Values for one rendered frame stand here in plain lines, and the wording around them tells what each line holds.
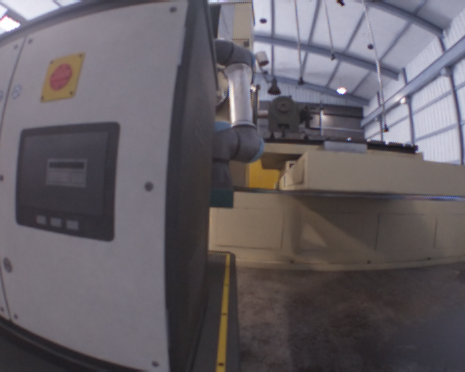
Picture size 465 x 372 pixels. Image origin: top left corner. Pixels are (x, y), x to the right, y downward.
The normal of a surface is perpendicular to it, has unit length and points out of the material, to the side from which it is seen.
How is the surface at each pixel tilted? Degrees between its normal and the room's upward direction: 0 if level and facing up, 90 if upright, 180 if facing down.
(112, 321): 90
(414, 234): 90
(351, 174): 90
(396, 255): 90
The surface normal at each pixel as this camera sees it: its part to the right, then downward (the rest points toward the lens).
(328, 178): -0.14, -0.02
